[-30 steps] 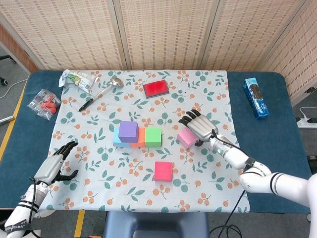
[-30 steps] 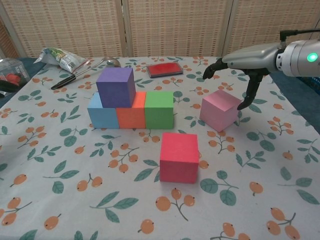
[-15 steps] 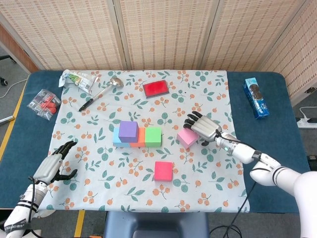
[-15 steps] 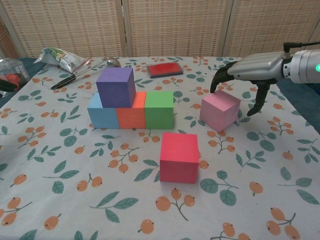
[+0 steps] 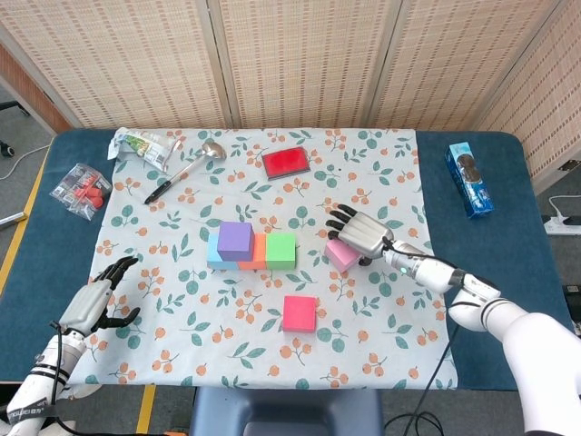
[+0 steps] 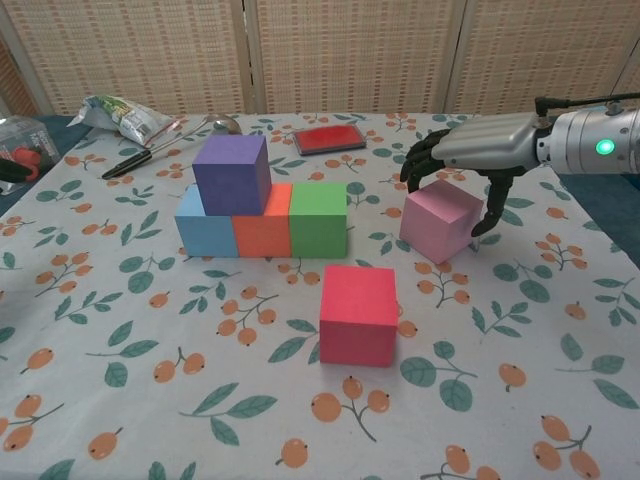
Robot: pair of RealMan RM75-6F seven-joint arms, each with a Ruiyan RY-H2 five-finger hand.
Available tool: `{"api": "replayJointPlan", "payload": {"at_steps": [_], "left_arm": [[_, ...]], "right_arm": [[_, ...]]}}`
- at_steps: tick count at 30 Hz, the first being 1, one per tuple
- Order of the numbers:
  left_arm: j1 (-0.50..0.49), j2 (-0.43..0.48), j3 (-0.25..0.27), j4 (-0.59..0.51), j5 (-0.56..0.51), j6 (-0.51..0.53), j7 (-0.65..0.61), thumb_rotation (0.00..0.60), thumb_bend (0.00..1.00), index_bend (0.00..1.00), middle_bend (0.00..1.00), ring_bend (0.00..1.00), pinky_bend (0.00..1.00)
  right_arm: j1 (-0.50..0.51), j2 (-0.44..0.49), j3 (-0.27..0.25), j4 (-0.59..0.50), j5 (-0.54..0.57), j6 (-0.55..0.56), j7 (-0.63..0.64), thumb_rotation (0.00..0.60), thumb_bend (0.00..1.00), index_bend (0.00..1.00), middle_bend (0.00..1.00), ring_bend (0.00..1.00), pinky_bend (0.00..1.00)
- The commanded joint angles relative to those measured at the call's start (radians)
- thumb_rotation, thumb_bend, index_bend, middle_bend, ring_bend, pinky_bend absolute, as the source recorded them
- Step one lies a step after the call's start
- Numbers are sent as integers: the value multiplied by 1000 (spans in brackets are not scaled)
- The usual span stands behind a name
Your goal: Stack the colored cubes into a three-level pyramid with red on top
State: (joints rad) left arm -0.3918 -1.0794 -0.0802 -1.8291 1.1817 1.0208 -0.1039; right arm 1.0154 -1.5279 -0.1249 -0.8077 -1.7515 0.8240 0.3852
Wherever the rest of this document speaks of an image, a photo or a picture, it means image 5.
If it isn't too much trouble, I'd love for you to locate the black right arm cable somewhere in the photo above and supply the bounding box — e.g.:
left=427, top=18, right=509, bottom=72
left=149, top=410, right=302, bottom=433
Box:
left=383, top=235, right=473, bottom=436

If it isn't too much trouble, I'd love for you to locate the crumpled snack bag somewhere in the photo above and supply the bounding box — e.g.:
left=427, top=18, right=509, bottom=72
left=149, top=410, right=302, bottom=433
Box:
left=106, top=128, right=185, bottom=173

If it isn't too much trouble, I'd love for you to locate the black floor cable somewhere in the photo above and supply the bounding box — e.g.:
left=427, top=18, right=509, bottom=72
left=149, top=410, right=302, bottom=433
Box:
left=384, top=411, right=444, bottom=436

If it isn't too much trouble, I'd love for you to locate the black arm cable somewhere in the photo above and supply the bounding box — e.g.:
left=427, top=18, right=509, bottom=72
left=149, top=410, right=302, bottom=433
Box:
left=48, top=320, right=78, bottom=435
left=383, top=235, right=473, bottom=436

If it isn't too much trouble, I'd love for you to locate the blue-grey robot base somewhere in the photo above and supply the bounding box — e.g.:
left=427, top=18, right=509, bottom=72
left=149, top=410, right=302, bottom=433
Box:
left=189, top=388, right=385, bottom=436

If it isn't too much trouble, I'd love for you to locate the plastic bag with red caps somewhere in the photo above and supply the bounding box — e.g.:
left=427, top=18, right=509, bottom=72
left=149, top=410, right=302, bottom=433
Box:
left=48, top=162, right=113, bottom=223

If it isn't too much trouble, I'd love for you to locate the orange foam cube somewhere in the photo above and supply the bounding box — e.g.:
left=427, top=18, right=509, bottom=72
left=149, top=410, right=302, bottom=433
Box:
left=237, top=233, right=268, bottom=272

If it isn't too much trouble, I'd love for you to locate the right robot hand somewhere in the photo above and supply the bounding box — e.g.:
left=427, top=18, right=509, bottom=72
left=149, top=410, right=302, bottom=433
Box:
left=325, top=203, right=395, bottom=267

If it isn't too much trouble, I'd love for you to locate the white floor cable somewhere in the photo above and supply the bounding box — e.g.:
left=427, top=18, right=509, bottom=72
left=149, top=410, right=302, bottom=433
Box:
left=0, top=144, right=52, bottom=182

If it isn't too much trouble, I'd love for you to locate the white charger cable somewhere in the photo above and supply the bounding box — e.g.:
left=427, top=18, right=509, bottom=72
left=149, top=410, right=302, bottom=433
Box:
left=547, top=193, right=581, bottom=219

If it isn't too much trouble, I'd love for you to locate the metal ladle black handle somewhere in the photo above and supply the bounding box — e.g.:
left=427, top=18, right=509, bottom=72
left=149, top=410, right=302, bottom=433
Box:
left=143, top=139, right=228, bottom=205

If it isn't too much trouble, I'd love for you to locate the blue cookie box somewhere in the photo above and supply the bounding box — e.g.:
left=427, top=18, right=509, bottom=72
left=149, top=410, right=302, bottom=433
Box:
left=443, top=141, right=495, bottom=221

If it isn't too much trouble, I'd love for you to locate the red ink stamp pad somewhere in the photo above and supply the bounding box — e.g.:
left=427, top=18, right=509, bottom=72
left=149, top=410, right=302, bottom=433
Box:
left=261, top=147, right=312, bottom=183

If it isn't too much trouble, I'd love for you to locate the black office chair base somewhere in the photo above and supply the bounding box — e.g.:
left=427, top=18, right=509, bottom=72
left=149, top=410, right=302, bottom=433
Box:
left=0, top=100, right=31, bottom=159

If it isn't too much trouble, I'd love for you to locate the purple foam cube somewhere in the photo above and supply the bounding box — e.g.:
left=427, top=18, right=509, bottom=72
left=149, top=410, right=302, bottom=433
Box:
left=216, top=221, right=256, bottom=263

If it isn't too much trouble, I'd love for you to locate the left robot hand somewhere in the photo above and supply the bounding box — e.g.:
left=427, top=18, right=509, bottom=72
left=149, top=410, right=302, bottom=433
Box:
left=53, top=255, right=142, bottom=338

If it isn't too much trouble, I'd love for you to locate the white power strip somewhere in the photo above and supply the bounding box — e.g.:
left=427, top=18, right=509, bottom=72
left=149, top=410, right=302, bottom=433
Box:
left=543, top=216, right=581, bottom=236

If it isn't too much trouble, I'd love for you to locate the light blue foam cube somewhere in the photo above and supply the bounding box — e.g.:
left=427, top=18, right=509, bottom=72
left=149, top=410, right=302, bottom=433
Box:
left=206, top=233, right=240, bottom=271

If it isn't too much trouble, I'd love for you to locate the light pink foam cube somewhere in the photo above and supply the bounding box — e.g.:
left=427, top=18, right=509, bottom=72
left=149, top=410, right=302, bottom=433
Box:
left=323, top=239, right=363, bottom=273

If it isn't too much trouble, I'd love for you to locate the red foam cube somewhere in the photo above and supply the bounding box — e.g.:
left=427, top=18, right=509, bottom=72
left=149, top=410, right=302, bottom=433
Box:
left=281, top=294, right=318, bottom=334

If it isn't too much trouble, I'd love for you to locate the green foam cube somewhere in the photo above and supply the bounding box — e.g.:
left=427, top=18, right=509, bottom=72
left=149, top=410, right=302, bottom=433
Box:
left=265, top=232, right=299, bottom=271

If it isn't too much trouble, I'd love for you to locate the floral tablecloth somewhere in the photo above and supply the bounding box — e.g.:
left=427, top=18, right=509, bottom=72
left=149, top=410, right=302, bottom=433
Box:
left=63, top=127, right=458, bottom=391

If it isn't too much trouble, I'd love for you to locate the bamboo folding screen panel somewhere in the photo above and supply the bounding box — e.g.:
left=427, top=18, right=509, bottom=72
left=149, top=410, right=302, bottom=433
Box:
left=208, top=0, right=403, bottom=131
left=474, top=0, right=581, bottom=183
left=369, top=0, right=568, bottom=133
left=0, top=0, right=228, bottom=131

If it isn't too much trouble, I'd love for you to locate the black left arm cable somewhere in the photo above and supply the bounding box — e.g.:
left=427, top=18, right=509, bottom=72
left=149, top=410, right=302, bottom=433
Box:
left=48, top=320, right=78, bottom=435

